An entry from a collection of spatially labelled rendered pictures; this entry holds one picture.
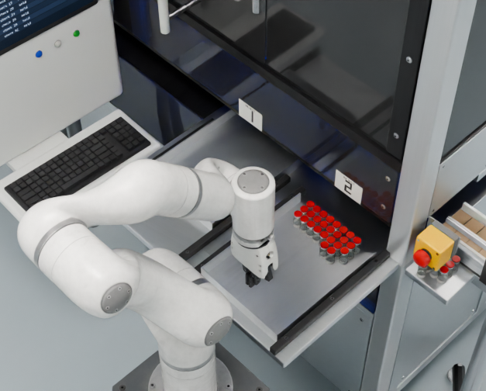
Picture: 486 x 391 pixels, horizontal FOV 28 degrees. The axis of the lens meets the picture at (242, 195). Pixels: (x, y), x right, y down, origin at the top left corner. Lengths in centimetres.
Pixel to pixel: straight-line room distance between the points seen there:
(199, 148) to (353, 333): 69
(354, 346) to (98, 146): 93
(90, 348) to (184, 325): 152
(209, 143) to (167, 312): 94
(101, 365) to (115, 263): 178
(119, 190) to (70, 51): 118
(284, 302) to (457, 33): 80
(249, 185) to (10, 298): 179
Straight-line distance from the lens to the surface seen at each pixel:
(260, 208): 184
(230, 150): 262
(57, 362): 331
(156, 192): 155
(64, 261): 153
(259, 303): 232
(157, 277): 172
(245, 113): 253
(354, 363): 292
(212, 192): 168
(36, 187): 267
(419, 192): 219
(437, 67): 194
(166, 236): 245
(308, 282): 236
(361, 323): 274
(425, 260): 227
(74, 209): 157
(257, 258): 197
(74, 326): 338
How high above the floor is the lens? 282
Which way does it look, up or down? 50 degrees down
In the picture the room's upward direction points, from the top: straight up
